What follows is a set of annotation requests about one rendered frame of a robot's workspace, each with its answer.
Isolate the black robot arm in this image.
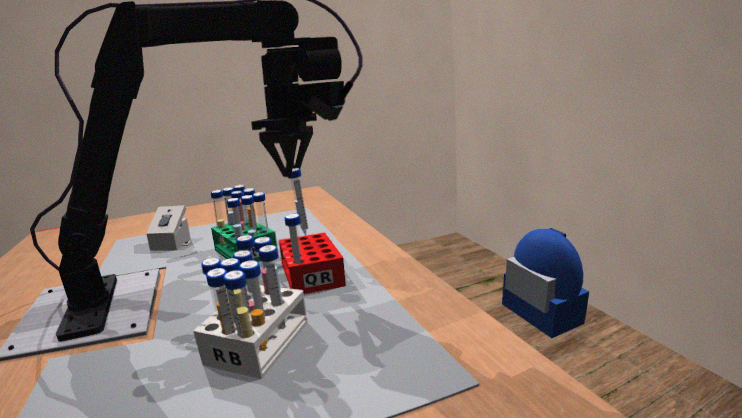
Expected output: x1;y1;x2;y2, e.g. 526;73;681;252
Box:
56;0;345;341

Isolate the green tube rack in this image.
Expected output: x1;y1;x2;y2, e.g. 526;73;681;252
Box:
211;222;277;262

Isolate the red tube rack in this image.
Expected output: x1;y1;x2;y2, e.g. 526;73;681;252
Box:
279;233;346;294

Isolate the white test tube rack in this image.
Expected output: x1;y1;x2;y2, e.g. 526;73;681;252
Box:
193;285;308;379

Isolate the grey bench mat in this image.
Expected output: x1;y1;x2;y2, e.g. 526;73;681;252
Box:
18;208;480;418

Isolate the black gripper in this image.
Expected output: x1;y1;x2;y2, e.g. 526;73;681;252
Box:
251;82;317;177

